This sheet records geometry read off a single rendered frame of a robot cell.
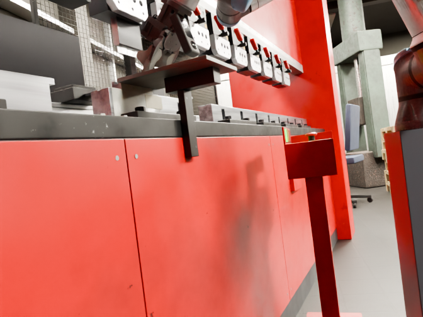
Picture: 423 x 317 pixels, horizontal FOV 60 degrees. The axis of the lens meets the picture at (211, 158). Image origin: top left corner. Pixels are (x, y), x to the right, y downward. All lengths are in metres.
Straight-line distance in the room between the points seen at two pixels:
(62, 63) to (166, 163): 0.85
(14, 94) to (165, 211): 0.39
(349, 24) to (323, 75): 3.54
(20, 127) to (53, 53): 1.01
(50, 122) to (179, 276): 0.48
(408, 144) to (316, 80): 2.00
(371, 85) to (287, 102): 3.11
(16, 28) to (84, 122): 0.88
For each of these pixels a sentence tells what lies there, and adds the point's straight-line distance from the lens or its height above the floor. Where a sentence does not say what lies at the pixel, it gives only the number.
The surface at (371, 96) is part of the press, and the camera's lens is 6.05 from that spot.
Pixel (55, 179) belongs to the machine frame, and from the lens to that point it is 0.64.
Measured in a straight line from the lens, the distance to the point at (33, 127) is 0.63.
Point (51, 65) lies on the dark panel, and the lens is 1.58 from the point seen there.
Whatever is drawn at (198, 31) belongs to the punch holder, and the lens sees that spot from 1.43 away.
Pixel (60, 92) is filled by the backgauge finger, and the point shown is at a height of 1.02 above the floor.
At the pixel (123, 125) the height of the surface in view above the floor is 0.86.
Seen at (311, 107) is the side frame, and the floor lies 1.05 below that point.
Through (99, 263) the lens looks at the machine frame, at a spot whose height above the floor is 0.61.
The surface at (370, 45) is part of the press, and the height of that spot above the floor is 2.11.
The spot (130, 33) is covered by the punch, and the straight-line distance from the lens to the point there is 1.12.
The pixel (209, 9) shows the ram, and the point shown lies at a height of 1.35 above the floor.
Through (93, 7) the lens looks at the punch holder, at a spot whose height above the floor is 1.19.
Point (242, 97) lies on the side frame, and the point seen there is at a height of 1.25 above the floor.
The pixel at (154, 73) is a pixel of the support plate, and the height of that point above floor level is 0.99.
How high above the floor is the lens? 0.77
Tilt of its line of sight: level
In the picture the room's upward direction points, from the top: 7 degrees counter-clockwise
